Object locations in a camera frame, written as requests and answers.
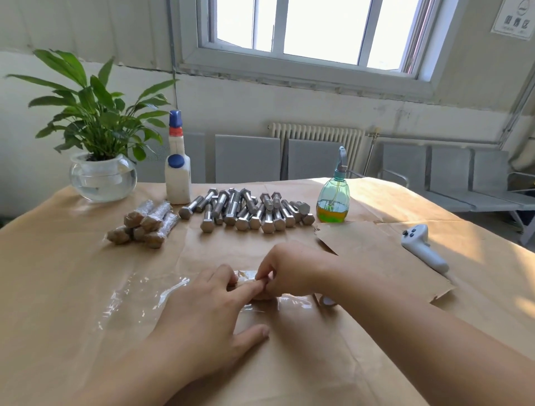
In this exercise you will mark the person's left hand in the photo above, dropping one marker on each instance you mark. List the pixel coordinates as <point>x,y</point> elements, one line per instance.
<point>209,322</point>

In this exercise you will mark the person's right hand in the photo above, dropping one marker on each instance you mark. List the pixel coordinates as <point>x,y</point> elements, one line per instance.
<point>292,268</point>

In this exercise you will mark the steel hex bolt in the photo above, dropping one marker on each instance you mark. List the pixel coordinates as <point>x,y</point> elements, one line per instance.
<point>261,290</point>

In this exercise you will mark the white cling film roll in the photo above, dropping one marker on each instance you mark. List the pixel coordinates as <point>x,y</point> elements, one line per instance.
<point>328,299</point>

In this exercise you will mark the pile of steel bolts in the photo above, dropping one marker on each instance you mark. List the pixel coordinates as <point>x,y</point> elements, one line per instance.
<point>247,209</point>

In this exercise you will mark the green spray bottle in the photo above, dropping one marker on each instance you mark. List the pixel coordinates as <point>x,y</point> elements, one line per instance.
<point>333,205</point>

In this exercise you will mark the clear cling film sheet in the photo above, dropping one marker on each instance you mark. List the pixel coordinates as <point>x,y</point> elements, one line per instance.
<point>134,297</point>

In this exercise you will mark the stack of brown paper sheets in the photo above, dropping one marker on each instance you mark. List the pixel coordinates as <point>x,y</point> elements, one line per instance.
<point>384,255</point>

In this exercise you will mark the person's right forearm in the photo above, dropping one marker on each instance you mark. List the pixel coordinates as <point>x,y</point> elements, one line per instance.
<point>426,343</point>

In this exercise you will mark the grey chair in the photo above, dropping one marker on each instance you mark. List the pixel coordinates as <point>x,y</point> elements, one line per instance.
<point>248,159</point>
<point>316,159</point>
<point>404,166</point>
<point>196,159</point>
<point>451,174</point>
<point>501,180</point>

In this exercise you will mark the white handheld controller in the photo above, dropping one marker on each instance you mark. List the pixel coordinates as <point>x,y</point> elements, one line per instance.
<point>422,245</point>

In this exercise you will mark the white radiator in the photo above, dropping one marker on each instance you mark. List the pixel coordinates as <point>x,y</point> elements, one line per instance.
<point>318,136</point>

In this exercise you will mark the white glue bottle blue cap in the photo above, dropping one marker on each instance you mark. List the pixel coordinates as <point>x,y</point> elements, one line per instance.
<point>178,177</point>

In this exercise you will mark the large brown paper table cover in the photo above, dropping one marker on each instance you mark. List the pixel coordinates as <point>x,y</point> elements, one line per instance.
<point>50,284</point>

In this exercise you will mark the round glass vase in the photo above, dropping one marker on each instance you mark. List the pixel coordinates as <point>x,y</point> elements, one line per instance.
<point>102,180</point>

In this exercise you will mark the white framed window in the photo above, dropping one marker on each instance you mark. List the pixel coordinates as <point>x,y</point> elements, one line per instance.
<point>318,38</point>

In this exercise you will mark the green leafy plant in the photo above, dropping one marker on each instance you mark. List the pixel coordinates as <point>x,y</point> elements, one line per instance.
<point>92,109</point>

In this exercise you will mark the white vertical blind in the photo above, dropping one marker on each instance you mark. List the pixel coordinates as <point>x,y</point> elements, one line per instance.
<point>83,29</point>

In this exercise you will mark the white wall pipe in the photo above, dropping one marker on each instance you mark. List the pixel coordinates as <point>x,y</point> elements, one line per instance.
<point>522,125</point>

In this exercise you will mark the small square wall sign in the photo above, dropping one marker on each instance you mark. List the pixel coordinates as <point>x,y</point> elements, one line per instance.
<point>514,17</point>

